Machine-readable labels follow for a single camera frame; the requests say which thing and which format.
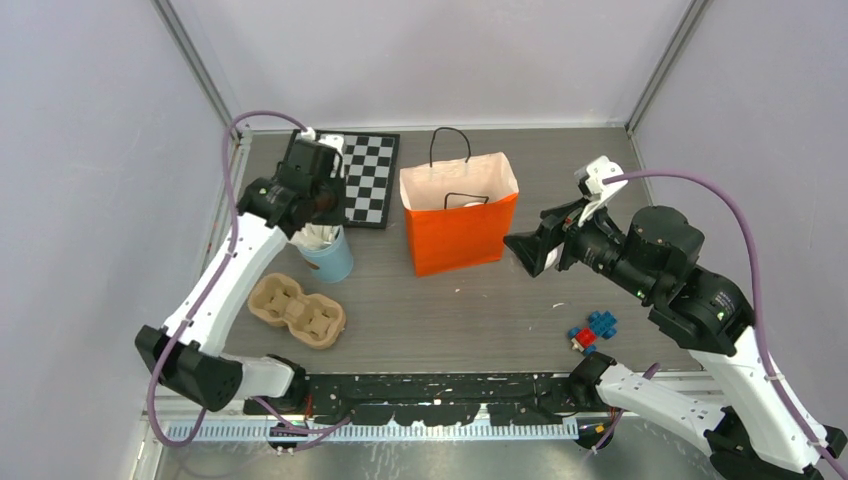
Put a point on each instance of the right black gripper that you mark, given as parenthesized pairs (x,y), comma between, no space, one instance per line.
(530,246)

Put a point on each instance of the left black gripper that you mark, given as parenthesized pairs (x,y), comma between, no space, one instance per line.
(338,213)

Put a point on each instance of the orange paper bag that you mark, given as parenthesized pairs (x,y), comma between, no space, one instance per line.
(442,235)

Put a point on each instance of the white cup lid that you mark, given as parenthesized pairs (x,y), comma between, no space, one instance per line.
(549,259)

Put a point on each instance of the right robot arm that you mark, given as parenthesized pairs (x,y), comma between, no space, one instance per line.
(753,434)

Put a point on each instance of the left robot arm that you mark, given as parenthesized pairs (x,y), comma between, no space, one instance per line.
(186,353)

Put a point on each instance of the black white chessboard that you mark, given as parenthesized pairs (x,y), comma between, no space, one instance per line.
(370,161)

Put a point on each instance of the light blue cup holder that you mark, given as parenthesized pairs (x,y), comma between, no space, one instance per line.
(330,262)

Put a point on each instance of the red blue toy blocks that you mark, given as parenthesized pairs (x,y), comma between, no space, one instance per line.
(600,325)

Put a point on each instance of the tan cardboard cup carrier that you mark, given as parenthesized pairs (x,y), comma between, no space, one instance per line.
(313,319)

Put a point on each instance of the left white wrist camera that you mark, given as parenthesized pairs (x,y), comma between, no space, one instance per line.
(325,152)

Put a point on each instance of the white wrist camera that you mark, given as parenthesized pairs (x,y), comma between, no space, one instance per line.
(591,182)
(325,152)

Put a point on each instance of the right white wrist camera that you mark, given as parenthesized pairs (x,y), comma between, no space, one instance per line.
(591,182)

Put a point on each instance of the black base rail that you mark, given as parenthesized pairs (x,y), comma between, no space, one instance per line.
(433,399)

